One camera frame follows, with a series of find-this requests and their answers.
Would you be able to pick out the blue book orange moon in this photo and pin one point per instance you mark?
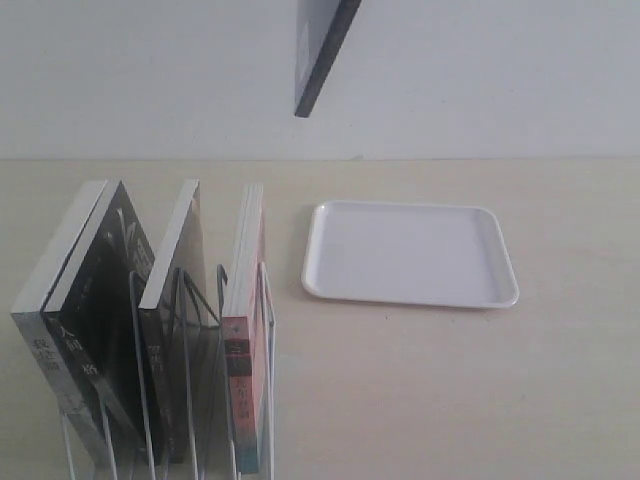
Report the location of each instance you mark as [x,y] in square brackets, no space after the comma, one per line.
[321,28]

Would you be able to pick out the pink red book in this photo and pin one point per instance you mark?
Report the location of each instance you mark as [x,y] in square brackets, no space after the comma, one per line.
[242,331]

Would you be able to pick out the dark brown book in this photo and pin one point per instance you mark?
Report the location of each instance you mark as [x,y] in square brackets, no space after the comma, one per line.
[159,315]

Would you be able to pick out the black book white title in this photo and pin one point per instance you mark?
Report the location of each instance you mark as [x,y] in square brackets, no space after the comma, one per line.
[90,310]

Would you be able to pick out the grey marbled book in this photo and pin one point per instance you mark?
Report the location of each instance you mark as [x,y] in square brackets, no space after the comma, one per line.
[75,397]

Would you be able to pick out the white plastic tray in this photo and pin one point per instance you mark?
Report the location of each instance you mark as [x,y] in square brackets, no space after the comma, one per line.
[412,254]

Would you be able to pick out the white wire book rack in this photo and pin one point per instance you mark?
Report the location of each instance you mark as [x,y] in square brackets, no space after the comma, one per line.
[128,464]

